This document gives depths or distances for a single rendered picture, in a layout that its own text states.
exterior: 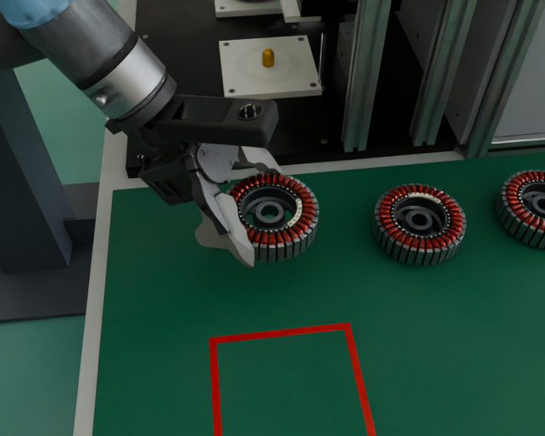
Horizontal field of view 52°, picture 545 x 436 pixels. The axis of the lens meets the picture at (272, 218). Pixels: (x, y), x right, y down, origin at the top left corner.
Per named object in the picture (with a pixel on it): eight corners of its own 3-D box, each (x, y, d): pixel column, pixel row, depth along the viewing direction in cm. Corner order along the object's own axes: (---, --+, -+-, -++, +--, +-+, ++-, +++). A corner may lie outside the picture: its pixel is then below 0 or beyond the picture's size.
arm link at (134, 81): (150, 24, 53) (112, 77, 48) (182, 61, 55) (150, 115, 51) (102, 54, 57) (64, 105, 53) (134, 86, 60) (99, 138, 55)
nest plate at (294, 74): (225, 102, 86) (224, 96, 85) (219, 47, 95) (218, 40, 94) (322, 95, 87) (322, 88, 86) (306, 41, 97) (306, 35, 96)
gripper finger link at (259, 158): (253, 165, 73) (201, 150, 66) (289, 153, 69) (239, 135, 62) (253, 189, 72) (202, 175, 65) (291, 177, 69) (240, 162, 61)
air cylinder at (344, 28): (344, 78, 90) (348, 48, 85) (336, 51, 94) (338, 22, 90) (375, 76, 90) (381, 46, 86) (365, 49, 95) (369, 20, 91)
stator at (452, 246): (454, 278, 68) (462, 259, 65) (362, 255, 70) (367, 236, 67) (464, 210, 74) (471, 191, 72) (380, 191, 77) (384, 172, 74)
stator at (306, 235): (208, 251, 64) (205, 231, 61) (240, 182, 71) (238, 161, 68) (303, 275, 62) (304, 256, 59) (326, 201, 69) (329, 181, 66)
